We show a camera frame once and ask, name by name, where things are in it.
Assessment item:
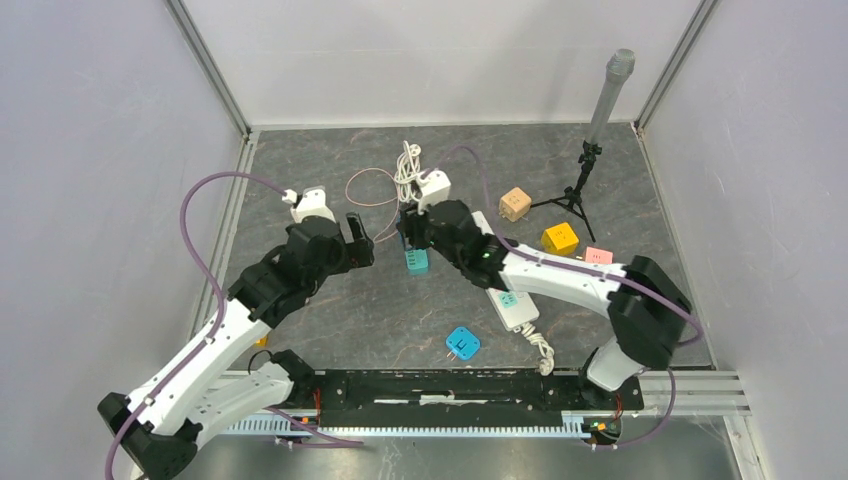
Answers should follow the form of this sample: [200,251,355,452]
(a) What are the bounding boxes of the teal power strip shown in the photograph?
[404,249,430,276]

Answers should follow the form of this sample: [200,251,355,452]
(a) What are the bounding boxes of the beige dragon cube socket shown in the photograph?
[498,187,532,222]

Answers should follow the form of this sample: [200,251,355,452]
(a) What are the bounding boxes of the yellow cube socket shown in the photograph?
[540,222,580,256]

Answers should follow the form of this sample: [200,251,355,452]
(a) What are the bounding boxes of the light blue adapter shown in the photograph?
[445,326,482,361]

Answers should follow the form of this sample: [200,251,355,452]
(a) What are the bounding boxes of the pink cube socket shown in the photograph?
[583,247,614,265]

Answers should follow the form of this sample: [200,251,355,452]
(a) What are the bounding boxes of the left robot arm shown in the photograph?
[97,212,374,479]

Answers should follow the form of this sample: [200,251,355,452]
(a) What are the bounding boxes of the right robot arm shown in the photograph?
[398,200,693,408]

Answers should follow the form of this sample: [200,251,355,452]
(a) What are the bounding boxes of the white power strip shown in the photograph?
[468,210,541,333]

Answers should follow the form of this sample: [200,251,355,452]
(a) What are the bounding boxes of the black tripod stand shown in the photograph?
[531,141,602,242]

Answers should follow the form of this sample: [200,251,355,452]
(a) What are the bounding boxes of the grey microphone tube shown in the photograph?
[585,48,636,145]

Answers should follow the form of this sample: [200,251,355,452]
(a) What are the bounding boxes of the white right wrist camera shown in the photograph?
[415,169,451,215]

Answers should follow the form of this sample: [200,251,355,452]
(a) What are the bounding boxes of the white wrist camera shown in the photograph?
[415,169,451,215]
[281,185,336,223]

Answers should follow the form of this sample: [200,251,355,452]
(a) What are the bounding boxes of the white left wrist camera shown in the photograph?
[281,185,336,223]

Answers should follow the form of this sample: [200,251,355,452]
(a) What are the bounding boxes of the white coiled power cord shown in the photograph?
[393,139,425,203]

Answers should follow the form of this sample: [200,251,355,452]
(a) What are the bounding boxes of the pink charging cable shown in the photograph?
[343,166,405,243]

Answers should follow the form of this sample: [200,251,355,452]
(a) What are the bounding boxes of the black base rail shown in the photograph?
[278,368,645,427]

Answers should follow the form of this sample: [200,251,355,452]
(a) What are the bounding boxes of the white strip cord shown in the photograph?
[519,322,556,378]

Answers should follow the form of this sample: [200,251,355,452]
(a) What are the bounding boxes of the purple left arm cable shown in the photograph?
[102,170,366,480]

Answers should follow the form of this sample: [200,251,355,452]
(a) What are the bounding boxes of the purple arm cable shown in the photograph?
[102,170,366,480]
[430,145,705,452]

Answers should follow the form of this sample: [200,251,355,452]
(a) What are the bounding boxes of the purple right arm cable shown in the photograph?
[430,145,705,452]

